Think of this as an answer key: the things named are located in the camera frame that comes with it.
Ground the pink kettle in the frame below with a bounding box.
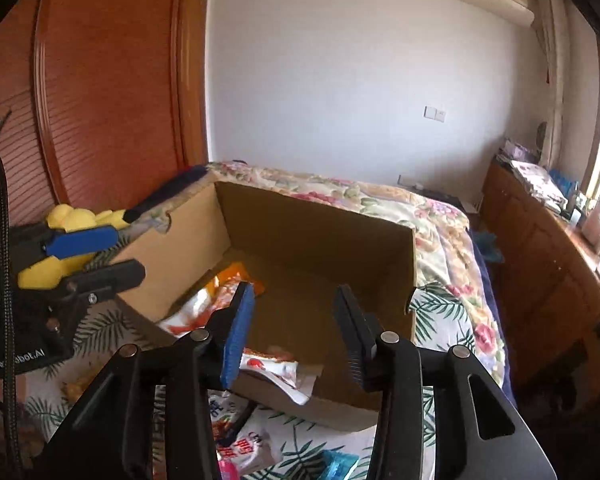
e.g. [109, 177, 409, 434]
[582, 199, 600, 242]

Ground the leaf print blanket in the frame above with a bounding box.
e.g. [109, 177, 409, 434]
[24, 280, 481, 480]

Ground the small white red snack packet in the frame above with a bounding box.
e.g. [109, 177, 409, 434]
[240, 345, 312, 406]

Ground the large white red snack packet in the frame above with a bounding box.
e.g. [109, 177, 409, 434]
[157, 285, 241, 338]

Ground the yellow plush toy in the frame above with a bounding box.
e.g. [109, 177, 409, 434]
[17, 204, 131, 291]

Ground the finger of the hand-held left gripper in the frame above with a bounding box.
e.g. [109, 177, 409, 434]
[11, 222, 120, 267]
[45, 259, 147, 317]

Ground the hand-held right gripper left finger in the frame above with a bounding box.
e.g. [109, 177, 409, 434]
[40, 282, 258, 480]

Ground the teal snack packet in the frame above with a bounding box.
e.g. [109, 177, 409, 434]
[320, 450, 362, 480]

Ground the dark blue bed sheet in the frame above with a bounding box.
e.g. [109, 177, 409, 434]
[469, 230, 520, 408]

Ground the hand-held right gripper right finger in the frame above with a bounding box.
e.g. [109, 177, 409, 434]
[332, 284, 558, 480]

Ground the folded patterned cloth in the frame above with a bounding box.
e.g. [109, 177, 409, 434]
[507, 160, 569, 212]

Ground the flat black device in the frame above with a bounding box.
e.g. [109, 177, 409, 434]
[420, 187, 462, 206]

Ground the white packet with blue print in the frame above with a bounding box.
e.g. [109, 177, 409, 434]
[207, 394, 257, 443]

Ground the wooden wardrobe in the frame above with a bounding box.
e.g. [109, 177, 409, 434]
[0, 0, 212, 241]

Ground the blue box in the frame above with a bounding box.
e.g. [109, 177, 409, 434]
[550, 170, 579, 197]

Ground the brown cardboard box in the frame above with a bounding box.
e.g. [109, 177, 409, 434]
[111, 180, 418, 433]

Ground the wooden cabinet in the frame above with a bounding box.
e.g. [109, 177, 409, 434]
[480, 160, 600, 411]

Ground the patterned curtain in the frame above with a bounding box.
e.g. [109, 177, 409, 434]
[535, 0, 575, 171]

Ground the orange snack packet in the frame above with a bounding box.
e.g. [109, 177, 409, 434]
[205, 261, 266, 311]

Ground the floral quilt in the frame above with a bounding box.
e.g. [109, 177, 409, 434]
[205, 160, 507, 396]

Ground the white packet with red print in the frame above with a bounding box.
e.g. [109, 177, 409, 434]
[215, 422, 284, 475]

